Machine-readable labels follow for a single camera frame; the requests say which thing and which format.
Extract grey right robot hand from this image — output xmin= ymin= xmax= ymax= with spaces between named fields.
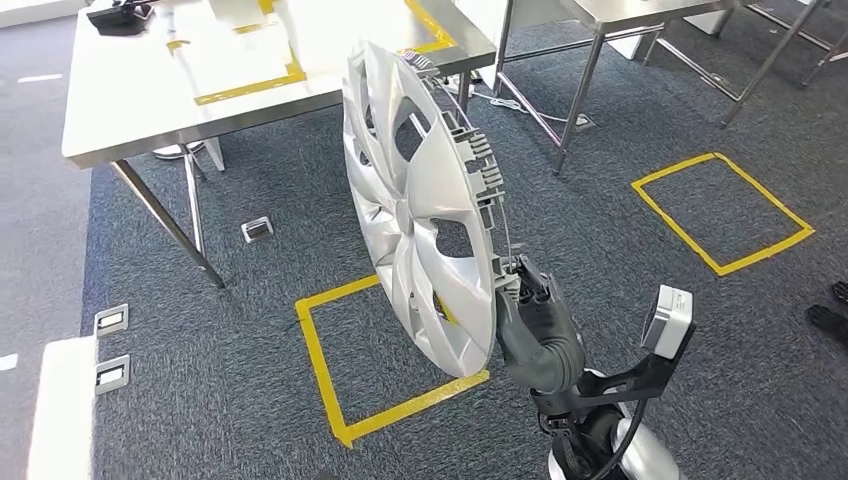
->
xmin=495 ymin=254 xmax=566 ymax=326

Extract person's foot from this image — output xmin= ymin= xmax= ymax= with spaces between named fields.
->
xmin=804 ymin=303 xmax=848 ymax=346

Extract black cable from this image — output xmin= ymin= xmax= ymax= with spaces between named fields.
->
xmin=589 ymin=397 xmax=651 ymax=480

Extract yellow table tape rectangle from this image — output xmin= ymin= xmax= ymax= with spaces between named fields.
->
xmin=397 ymin=0 xmax=458 ymax=56
xmin=165 ymin=0 xmax=307 ymax=107

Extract steel side table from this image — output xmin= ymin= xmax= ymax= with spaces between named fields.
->
xmin=493 ymin=0 xmax=848 ymax=177

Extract black remote controller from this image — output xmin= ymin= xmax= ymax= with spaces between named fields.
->
xmin=86 ymin=0 xmax=157 ymax=38

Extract white floor cable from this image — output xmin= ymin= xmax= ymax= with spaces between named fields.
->
xmin=473 ymin=89 xmax=584 ymax=127

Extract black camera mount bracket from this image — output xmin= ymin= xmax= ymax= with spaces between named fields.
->
xmin=529 ymin=324 xmax=697 ymax=425

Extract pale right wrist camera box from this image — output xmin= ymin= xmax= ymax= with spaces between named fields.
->
xmin=640 ymin=284 xmax=695 ymax=361

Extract yellow floor tape square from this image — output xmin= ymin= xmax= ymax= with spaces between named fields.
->
xmin=630 ymin=152 xmax=816 ymax=278
xmin=294 ymin=273 xmax=492 ymax=450

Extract grey plastic wheel hubcap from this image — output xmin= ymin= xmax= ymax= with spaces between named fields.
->
xmin=341 ymin=40 xmax=523 ymax=380

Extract steel workbench table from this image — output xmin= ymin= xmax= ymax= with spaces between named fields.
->
xmin=60 ymin=0 xmax=498 ymax=289

